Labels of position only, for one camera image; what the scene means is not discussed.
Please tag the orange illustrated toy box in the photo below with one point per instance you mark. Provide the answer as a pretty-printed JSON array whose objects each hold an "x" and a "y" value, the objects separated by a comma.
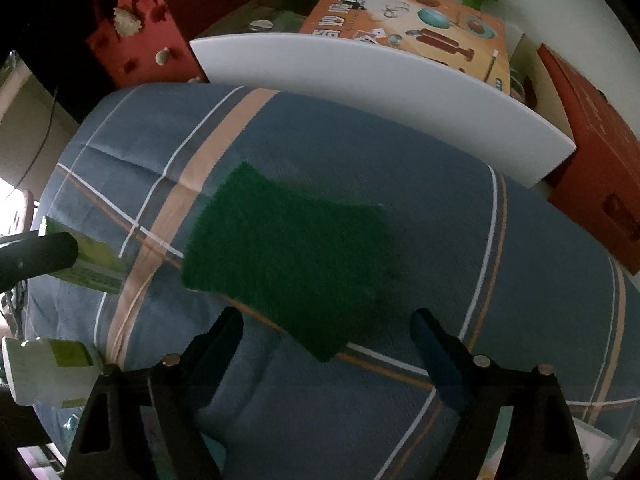
[{"x": 444, "y": 31}]

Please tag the pale green shallow box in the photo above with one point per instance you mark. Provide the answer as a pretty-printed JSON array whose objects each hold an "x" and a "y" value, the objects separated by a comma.
[{"x": 597, "y": 448}]

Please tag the green yellow sponge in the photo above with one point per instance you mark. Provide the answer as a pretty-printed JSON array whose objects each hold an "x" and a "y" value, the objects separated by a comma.
[{"x": 311, "y": 266}]

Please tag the blue plaid bed sheet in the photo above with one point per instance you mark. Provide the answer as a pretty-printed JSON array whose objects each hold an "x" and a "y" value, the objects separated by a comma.
[{"x": 499, "y": 267}]

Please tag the white pill bottle green label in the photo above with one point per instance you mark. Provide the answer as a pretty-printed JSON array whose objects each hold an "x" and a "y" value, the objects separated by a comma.
[{"x": 52, "y": 372}]

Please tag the green tissue pack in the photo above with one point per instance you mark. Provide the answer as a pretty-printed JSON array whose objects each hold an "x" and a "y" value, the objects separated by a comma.
[{"x": 97, "y": 266}]

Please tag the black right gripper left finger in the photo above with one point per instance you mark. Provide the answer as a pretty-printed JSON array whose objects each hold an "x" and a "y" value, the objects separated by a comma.
[{"x": 143, "y": 424}]

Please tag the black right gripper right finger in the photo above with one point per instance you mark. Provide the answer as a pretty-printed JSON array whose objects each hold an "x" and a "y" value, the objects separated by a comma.
[{"x": 542, "y": 441}]

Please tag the red felt tote bag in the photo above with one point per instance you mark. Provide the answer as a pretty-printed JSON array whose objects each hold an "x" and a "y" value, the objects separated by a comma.
[{"x": 149, "y": 40}]

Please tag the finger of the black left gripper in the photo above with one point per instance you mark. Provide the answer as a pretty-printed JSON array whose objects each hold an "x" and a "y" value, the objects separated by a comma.
[{"x": 29, "y": 255}]

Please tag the red cardboard box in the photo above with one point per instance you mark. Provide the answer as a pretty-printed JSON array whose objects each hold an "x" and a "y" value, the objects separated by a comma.
[{"x": 598, "y": 185}]

